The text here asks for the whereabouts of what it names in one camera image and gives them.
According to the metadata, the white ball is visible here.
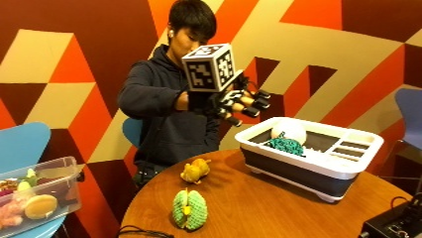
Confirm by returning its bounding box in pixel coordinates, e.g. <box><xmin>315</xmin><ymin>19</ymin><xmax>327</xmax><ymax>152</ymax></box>
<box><xmin>271</xmin><ymin>118</ymin><xmax>309</xmax><ymax>146</ymax></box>

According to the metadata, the person in dark hoodie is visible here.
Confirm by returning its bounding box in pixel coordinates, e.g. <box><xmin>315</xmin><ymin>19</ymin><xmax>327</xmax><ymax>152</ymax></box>
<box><xmin>116</xmin><ymin>0</ymin><xmax>248</xmax><ymax>190</ymax></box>

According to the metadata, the teal crocheted toy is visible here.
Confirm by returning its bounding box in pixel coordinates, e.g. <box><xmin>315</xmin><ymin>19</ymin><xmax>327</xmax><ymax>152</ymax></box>
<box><xmin>263</xmin><ymin>131</ymin><xmax>307</xmax><ymax>158</ymax></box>

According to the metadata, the white cube with black markers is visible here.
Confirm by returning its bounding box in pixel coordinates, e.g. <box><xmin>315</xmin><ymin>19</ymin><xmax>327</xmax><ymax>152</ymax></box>
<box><xmin>182</xmin><ymin>43</ymin><xmax>237</xmax><ymax>93</ymax></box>

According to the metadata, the yellow crocheted toy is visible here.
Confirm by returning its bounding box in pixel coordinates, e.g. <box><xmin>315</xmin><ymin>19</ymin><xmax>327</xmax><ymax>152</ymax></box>
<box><xmin>180</xmin><ymin>158</ymin><xmax>212</xmax><ymax>185</ymax></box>

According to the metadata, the white and grey dish rack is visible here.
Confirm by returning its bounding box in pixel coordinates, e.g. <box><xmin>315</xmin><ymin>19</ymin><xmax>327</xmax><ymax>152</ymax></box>
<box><xmin>234</xmin><ymin>116</ymin><xmax>385</xmax><ymax>203</ymax></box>

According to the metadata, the blue chair behind person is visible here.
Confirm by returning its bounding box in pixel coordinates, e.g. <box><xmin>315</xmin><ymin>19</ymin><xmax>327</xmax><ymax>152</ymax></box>
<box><xmin>122</xmin><ymin>117</ymin><xmax>146</xmax><ymax>149</ymax></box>

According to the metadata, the green crocheted toy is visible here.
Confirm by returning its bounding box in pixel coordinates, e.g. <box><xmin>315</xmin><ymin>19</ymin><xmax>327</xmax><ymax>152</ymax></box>
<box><xmin>171</xmin><ymin>186</ymin><xmax>211</xmax><ymax>232</ymax></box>

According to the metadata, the purple-blue chair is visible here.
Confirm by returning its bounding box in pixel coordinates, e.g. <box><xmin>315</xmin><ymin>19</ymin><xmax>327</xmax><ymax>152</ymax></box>
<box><xmin>387</xmin><ymin>86</ymin><xmax>422</xmax><ymax>186</ymax></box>

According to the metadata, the clear plastic storage bin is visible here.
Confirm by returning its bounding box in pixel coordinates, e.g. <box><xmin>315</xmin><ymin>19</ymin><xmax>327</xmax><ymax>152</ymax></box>
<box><xmin>0</xmin><ymin>156</ymin><xmax>84</xmax><ymax>238</ymax></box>

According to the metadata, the black electronic box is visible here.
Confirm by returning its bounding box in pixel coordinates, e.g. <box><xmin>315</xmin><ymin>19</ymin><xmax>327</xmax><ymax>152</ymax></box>
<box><xmin>357</xmin><ymin>192</ymin><xmax>422</xmax><ymax>238</ymax></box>

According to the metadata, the light blue chair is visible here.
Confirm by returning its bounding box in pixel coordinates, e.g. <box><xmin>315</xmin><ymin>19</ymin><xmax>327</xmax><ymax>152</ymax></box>
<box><xmin>0</xmin><ymin>121</ymin><xmax>70</xmax><ymax>238</ymax></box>

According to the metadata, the green and yellow corn toy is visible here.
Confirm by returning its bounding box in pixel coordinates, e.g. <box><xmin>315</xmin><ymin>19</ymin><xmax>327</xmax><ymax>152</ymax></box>
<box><xmin>17</xmin><ymin>168</ymin><xmax>40</xmax><ymax>193</ymax></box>

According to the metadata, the tan round bun toy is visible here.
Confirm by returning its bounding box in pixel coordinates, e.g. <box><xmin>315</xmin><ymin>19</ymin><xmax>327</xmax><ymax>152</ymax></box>
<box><xmin>23</xmin><ymin>193</ymin><xmax>60</xmax><ymax>220</ymax></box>

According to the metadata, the dark red crocheted toy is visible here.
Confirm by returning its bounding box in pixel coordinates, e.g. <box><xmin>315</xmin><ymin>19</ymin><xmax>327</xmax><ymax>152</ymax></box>
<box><xmin>0</xmin><ymin>178</ymin><xmax>21</xmax><ymax>197</ymax></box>

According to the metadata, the pink crocheted toy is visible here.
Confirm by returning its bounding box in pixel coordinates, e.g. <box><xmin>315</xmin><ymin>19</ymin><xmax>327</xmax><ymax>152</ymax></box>
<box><xmin>0</xmin><ymin>197</ymin><xmax>27</xmax><ymax>230</ymax></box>

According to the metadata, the thin black cable loop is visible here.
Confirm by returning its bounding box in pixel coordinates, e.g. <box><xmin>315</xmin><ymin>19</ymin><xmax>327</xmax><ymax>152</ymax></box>
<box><xmin>389</xmin><ymin>195</ymin><xmax>415</xmax><ymax>210</ymax></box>

